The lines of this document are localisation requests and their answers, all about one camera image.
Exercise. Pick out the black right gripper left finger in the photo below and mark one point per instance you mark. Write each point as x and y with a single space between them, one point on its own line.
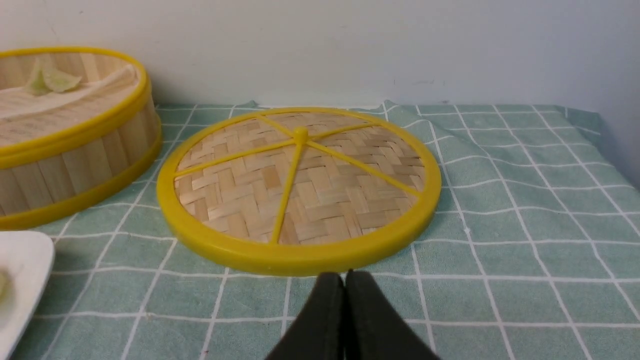
316 332

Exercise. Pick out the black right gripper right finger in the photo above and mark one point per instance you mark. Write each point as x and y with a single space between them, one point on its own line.
372 328

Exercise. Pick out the white square plate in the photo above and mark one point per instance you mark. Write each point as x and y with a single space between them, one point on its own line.
26 261

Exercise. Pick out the yellow-rimmed woven steamer lid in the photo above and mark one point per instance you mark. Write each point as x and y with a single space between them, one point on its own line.
299 191

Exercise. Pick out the green checkered tablecloth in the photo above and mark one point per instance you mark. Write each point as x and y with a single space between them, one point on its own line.
533 254

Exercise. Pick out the yellow-rimmed bamboo steamer basket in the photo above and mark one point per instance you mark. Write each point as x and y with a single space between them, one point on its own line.
49 178

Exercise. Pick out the green dumpling in steamer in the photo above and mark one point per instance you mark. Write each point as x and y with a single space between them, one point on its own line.
36 85
59 81

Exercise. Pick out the white steamer liner paper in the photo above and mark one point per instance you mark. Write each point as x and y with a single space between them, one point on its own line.
26 117

